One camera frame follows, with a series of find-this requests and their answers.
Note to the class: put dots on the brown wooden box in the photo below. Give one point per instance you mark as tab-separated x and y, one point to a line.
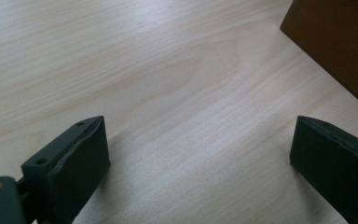
338	40

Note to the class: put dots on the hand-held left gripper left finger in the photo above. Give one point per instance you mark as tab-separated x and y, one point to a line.
71	168

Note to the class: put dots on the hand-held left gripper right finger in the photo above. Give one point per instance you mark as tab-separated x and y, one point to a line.
335	161

